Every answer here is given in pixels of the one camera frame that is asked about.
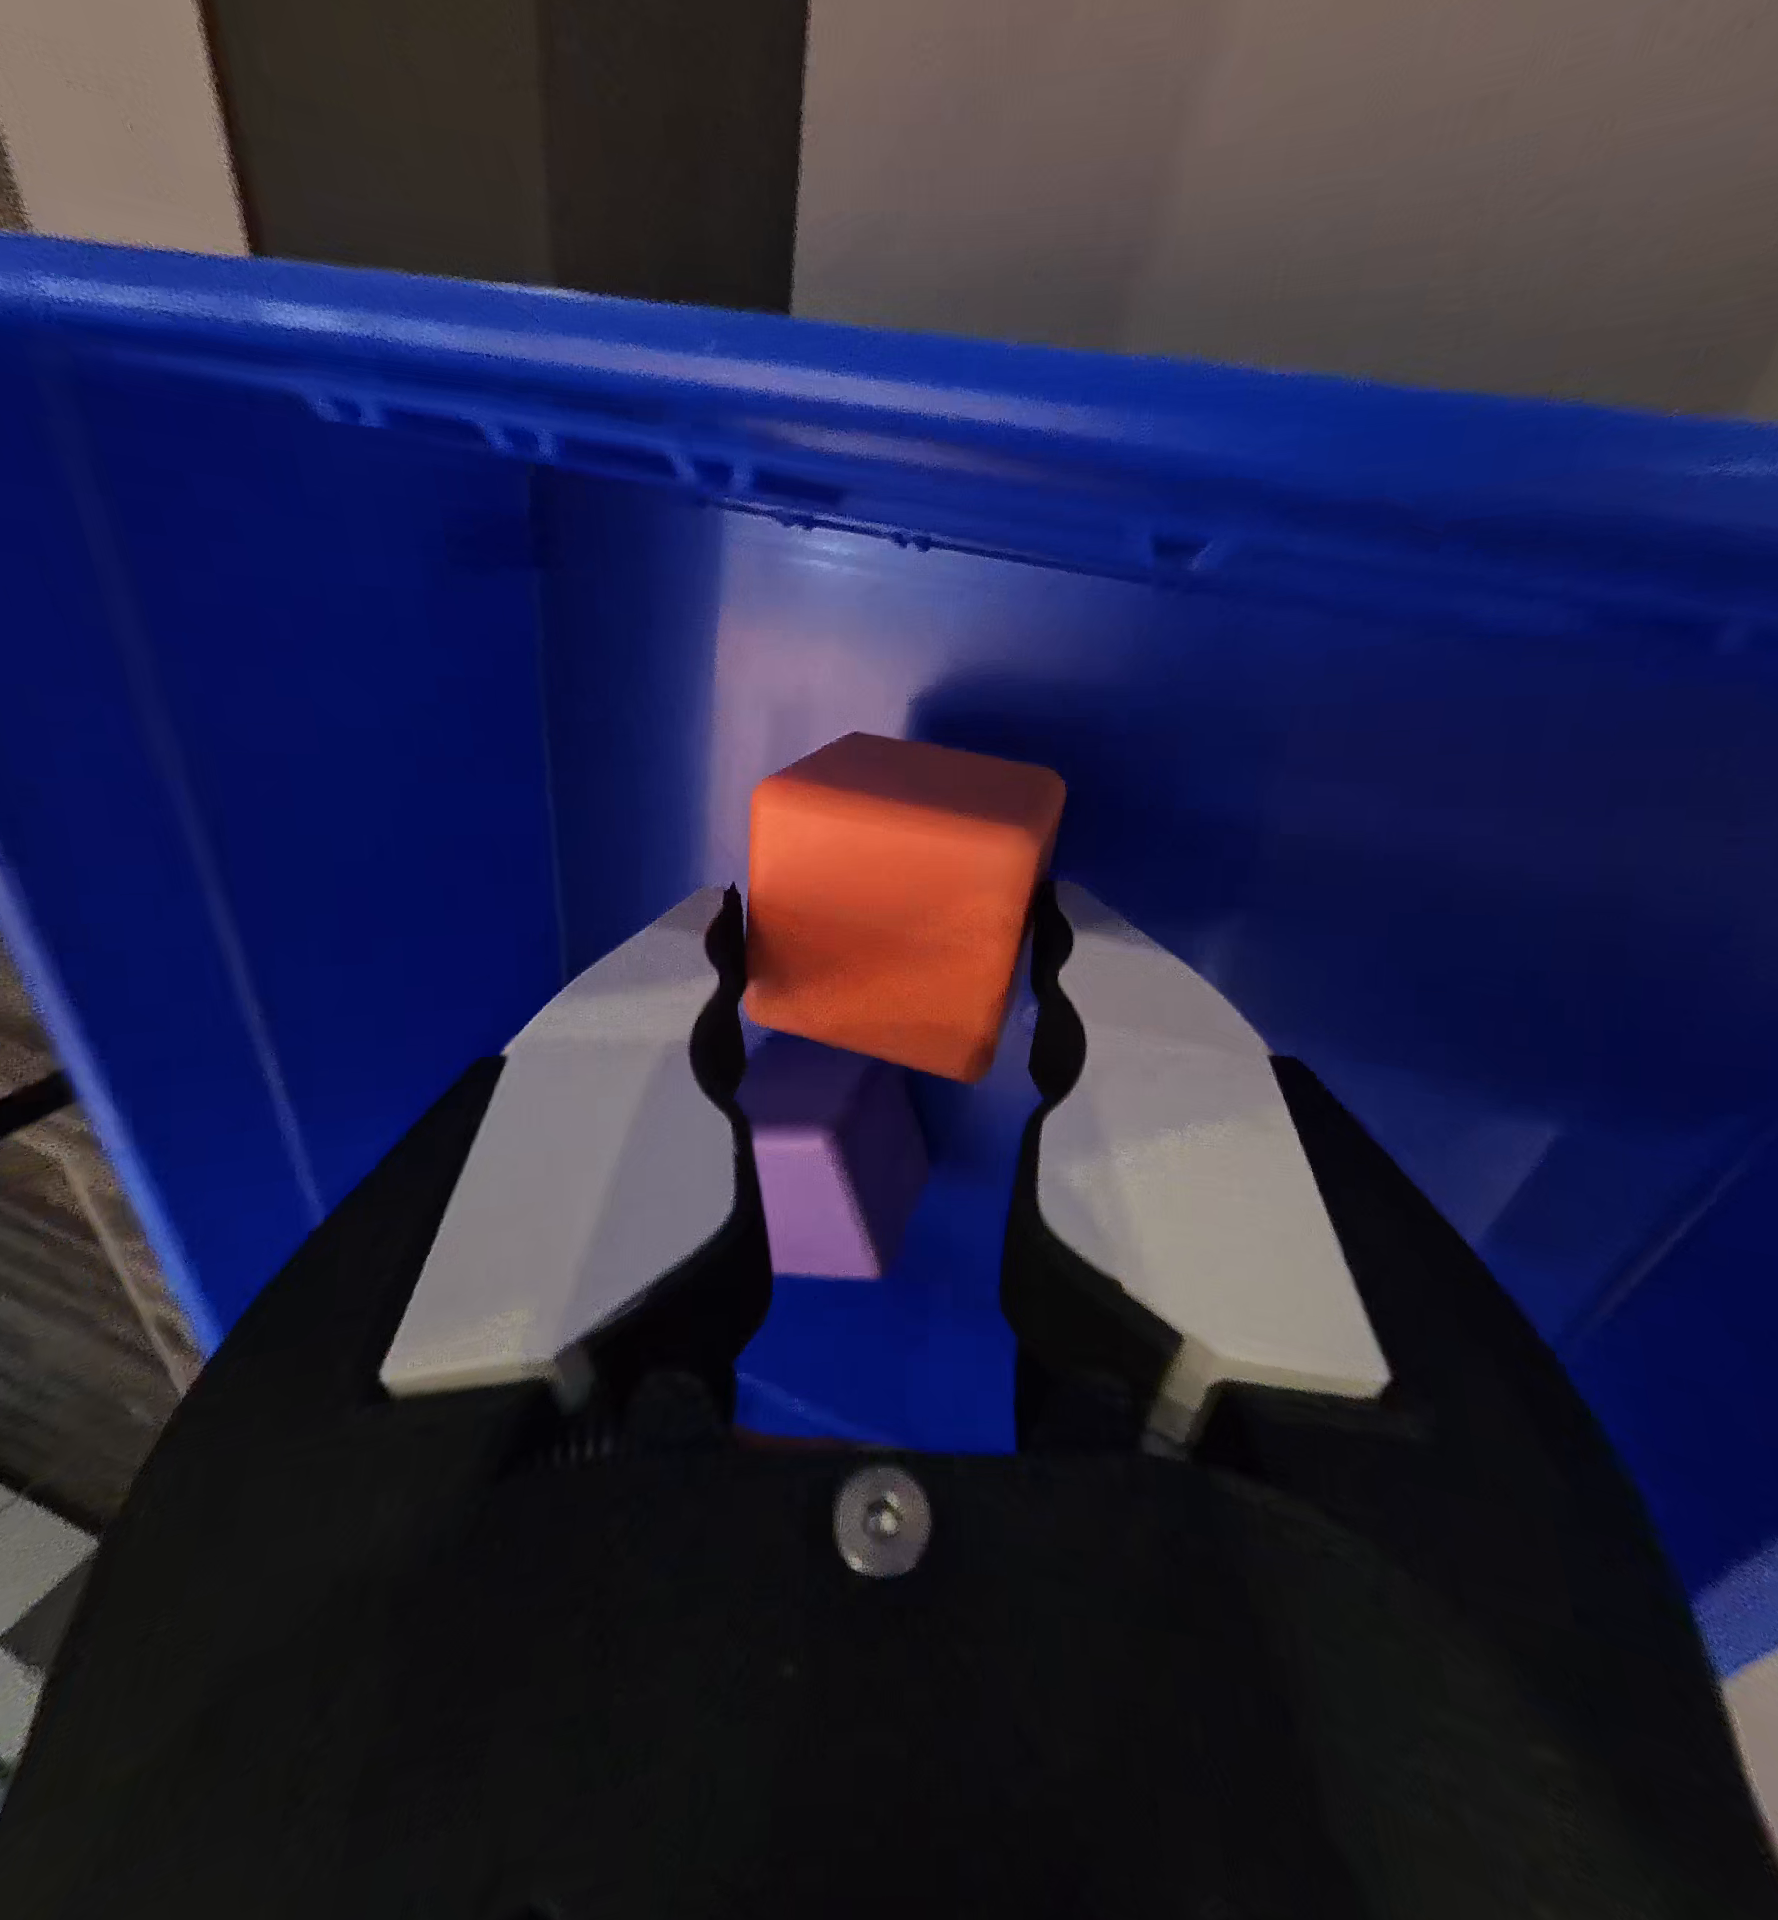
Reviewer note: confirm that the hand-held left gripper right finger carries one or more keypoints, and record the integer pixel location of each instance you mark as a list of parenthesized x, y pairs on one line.
[(1204, 1201)]

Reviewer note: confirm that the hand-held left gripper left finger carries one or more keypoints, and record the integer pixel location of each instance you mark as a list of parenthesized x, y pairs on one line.
[(575, 1201)]

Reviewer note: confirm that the purple cube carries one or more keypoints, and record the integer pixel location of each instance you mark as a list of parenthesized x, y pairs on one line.
[(827, 1187)]

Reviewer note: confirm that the orange cube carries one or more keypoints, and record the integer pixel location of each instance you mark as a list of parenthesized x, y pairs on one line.
[(888, 899)]

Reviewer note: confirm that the blue plastic bin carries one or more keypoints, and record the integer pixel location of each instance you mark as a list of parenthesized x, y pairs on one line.
[(304, 750)]

